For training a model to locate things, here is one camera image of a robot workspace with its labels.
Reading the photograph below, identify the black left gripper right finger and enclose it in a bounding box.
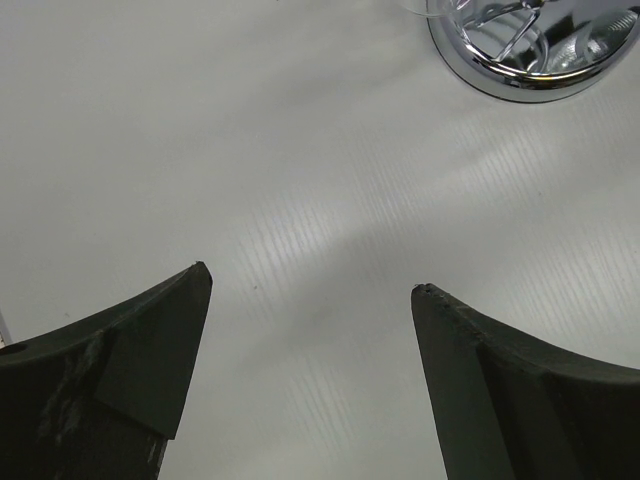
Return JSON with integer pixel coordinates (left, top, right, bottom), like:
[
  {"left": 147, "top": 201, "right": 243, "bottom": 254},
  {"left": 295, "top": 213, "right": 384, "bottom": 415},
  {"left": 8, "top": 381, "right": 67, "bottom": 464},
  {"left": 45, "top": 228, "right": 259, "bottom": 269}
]
[{"left": 411, "top": 284, "right": 639, "bottom": 479}]

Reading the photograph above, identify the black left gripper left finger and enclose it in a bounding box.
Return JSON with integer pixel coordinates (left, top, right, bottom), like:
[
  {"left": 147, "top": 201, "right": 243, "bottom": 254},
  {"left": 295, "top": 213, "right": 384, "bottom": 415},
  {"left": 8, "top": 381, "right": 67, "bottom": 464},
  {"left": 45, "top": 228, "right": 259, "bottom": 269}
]
[{"left": 1, "top": 262, "right": 212, "bottom": 479}]

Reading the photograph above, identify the clear wine glass front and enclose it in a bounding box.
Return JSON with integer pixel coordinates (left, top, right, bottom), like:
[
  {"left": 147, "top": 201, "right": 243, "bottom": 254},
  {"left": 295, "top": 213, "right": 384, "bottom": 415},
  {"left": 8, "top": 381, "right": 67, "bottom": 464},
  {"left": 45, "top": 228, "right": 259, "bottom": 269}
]
[{"left": 396, "top": 0, "right": 479, "bottom": 20}]

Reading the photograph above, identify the chrome wine glass rack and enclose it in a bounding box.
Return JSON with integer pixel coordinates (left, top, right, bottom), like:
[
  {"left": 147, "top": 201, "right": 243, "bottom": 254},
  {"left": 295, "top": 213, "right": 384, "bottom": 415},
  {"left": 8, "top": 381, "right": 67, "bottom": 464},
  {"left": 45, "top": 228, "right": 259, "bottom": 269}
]
[{"left": 427, "top": 1, "right": 639, "bottom": 104}]

